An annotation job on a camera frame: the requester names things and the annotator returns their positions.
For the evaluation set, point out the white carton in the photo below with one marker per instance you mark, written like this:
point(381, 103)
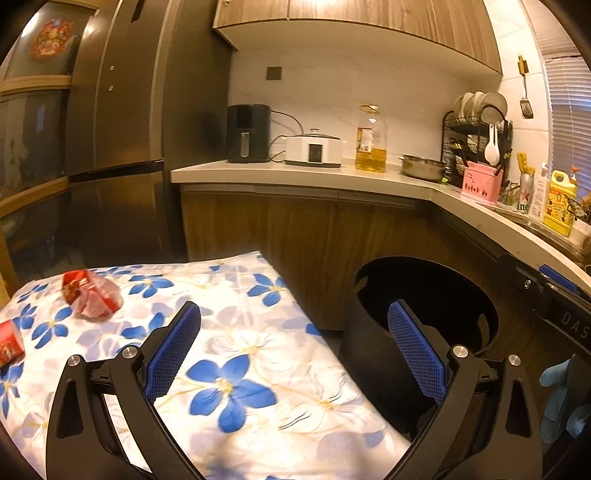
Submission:
point(540, 193)

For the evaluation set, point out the pink utensil holder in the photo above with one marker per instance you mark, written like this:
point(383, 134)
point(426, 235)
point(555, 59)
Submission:
point(482, 183)

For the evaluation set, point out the wooden glass door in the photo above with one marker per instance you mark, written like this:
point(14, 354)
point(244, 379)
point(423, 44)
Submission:
point(36, 78)

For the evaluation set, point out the wooden upper cabinet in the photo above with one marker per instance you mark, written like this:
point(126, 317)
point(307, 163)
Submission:
point(454, 36)

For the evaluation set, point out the black dish rack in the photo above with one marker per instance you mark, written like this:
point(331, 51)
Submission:
point(476, 120)

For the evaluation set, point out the blue disposable glove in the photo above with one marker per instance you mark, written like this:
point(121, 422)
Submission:
point(568, 407)

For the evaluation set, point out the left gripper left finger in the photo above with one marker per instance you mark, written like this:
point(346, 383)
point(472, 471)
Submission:
point(82, 442)

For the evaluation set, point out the black round trash bin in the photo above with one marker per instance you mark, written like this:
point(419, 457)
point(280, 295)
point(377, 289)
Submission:
point(440, 297)

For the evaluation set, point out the white slow cooker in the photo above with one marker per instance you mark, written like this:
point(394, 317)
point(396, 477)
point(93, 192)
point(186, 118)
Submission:
point(314, 149)

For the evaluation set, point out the cooking oil bottle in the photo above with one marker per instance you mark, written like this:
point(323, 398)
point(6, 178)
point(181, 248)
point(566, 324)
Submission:
point(371, 140)

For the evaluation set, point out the window blinds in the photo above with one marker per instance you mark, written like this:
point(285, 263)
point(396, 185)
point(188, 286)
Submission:
point(569, 85)

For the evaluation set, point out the hanging spatula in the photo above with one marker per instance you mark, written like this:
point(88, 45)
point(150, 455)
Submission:
point(525, 104)

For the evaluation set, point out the stainless steel bowl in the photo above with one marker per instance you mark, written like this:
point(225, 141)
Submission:
point(423, 168)

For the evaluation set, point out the dark grey refrigerator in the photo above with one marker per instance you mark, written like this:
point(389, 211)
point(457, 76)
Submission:
point(148, 95)

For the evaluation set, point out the small red snack wrapper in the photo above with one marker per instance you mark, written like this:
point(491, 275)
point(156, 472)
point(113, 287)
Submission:
point(89, 295)

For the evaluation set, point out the floral blue white tablecloth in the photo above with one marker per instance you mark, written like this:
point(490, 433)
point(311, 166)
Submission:
point(260, 394)

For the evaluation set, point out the yellow detergent bottle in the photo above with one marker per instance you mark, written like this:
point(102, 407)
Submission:
point(559, 212)

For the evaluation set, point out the red paper cup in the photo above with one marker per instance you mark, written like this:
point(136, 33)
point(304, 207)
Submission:
point(11, 343)

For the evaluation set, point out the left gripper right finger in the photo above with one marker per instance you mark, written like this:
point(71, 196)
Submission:
point(485, 422)

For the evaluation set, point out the black air fryer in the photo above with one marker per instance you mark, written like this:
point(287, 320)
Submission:
point(248, 133)

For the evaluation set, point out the wooden lower cabinets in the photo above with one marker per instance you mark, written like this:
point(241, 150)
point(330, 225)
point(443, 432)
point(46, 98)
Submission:
point(318, 238)

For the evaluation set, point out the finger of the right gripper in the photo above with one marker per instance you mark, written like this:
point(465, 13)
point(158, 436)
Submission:
point(558, 278)

